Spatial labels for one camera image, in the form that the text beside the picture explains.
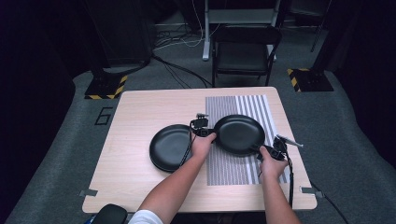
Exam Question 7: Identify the black folding chair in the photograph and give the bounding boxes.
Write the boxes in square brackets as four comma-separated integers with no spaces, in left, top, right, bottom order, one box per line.
[210,24,283,88]

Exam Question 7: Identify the grey tape strip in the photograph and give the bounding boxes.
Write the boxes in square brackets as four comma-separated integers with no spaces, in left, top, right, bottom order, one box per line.
[78,189,99,198]
[299,186,325,199]

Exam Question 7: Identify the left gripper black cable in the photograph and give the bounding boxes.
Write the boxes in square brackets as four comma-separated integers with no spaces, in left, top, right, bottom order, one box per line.
[178,120,198,168]

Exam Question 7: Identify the black yellow striped stand base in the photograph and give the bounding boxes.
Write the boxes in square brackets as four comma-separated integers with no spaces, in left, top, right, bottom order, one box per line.
[83,68,129,101]
[286,67,334,93]

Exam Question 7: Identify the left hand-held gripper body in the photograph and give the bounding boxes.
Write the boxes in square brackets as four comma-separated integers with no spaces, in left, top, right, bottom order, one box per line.
[190,112,217,138]

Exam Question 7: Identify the thick black floor cable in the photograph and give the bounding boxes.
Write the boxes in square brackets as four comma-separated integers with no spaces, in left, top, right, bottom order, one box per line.
[102,52,213,90]

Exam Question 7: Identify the white floor cables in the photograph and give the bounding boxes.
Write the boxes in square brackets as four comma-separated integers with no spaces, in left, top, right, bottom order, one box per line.
[153,0,220,50]

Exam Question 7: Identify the black plate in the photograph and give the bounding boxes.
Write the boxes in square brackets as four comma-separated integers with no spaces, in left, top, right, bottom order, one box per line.
[213,114,266,158]
[148,123,194,174]

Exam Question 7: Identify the person's white sleeve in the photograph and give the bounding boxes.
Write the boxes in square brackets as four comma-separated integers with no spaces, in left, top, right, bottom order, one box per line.
[127,209,164,224]

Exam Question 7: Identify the thin black floor cable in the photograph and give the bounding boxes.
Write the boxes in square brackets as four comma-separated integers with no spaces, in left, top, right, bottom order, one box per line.
[309,180,351,224]

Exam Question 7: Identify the brown white striped placemat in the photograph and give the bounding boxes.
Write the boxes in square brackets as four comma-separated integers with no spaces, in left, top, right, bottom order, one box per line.
[205,94,290,187]

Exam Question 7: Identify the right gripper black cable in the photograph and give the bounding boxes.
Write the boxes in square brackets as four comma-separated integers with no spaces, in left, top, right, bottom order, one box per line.
[287,155,295,209]

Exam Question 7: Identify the person's left hand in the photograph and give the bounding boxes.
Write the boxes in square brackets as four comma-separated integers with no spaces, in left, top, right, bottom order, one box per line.
[190,133,218,161]

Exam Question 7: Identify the person's right hand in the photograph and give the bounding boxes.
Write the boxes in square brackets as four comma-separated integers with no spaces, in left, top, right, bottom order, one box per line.
[259,146,290,184]

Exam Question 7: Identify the white metal desk frame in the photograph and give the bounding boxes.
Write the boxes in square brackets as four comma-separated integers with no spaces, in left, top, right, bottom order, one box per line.
[201,0,282,62]

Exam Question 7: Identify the black padded chair armrest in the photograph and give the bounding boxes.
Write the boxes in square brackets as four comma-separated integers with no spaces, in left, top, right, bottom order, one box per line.
[91,203,129,224]

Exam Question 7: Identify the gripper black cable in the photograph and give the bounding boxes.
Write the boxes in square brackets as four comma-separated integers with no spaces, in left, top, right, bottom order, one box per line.
[287,155,295,209]
[178,120,198,168]

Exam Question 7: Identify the black tape floor marking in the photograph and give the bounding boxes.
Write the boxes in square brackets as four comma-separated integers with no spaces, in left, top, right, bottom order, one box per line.
[93,106,114,127]

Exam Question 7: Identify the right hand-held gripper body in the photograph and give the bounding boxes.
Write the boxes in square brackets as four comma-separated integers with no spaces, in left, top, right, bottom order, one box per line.
[262,133,304,162]

